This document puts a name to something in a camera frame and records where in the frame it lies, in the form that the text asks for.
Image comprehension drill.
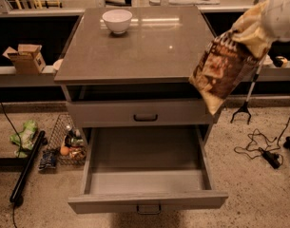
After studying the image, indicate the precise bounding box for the brown chip bag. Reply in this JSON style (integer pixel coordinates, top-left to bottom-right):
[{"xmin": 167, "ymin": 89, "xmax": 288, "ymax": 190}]
[{"xmin": 189, "ymin": 0, "xmax": 275, "ymax": 115}]

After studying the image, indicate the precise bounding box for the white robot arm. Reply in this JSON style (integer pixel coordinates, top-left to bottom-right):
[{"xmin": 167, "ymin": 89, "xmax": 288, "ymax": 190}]
[{"xmin": 261, "ymin": 0, "xmax": 290, "ymax": 42}]

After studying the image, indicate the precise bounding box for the closed top drawer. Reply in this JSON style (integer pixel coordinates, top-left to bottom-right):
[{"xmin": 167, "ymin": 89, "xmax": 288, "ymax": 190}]
[{"xmin": 67, "ymin": 99, "xmax": 220, "ymax": 128}]

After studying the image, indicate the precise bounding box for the grey drawer cabinet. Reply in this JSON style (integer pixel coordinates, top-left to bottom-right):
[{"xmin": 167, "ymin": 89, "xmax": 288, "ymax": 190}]
[{"xmin": 54, "ymin": 6, "xmax": 229, "ymax": 215}]

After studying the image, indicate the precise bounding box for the open middle drawer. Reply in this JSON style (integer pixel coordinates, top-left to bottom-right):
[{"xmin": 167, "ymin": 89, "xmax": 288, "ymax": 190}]
[{"xmin": 68, "ymin": 125, "xmax": 228, "ymax": 215}]

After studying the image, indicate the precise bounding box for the blue snack bag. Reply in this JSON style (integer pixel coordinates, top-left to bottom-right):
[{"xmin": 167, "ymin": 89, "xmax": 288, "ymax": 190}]
[{"xmin": 38, "ymin": 150, "xmax": 57, "ymax": 170}]

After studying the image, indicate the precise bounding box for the green snack bag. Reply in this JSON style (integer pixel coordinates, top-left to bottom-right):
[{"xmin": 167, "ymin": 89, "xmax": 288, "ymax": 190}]
[{"xmin": 10, "ymin": 120, "xmax": 38, "ymax": 158}]

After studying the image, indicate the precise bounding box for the bottle in basket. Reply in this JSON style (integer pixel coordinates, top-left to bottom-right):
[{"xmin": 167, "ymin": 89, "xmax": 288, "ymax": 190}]
[{"xmin": 65, "ymin": 124, "xmax": 84, "ymax": 147}]

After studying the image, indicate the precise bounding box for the white bowl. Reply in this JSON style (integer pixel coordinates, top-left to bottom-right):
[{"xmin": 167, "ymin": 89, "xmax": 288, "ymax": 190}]
[{"xmin": 102, "ymin": 9, "xmax": 132, "ymax": 34}]

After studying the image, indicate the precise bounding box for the orange fruit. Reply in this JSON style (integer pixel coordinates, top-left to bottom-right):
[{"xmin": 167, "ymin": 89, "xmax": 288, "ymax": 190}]
[{"xmin": 60, "ymin": 146, "xmax": 69, "ymax": 156}]

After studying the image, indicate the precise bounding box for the reacher grabber tool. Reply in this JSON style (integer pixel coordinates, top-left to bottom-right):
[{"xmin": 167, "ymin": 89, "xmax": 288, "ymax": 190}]
[{"xmin": 230, "ymin": 64, "xmax": 262, "ymax": 124}]

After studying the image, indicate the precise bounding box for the black pole left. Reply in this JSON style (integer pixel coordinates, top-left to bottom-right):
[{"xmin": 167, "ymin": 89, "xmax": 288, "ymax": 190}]
[{"xmin": 10, "ymin": 131, "xmax": 46, "ymax": 205}]

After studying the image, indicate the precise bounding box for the cardboard box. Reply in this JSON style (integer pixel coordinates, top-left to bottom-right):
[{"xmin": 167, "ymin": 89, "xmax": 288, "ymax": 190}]
[{"xmin": 3, "ymin": 44, "xmax": 46, "ymax": 75}]

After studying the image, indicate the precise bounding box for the white takeout container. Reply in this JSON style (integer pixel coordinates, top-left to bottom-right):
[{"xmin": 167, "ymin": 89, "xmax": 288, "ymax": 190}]
[{"xmin": 262, "ymin": 55, "xmax": 273, "ymax": 66}]

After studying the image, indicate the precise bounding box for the yellow black tape measure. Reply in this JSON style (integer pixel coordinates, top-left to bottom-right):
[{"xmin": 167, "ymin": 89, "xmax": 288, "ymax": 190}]
[{"xmin": 274, "ymin": 56, "xmax": 288, "ymax": 67}]

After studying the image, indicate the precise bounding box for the wire basket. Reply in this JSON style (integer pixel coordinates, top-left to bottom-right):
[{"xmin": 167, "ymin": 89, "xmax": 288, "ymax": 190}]
[{"xmin": 48, "ymin": 114, "xmax": 87, "ymax": 165}]

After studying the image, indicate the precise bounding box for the black power adapter cable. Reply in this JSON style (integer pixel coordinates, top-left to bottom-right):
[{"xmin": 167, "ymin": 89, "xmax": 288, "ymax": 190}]
[{"xmin": 233, "ymin": 104, "xmax": 290, "ymax": 170}]

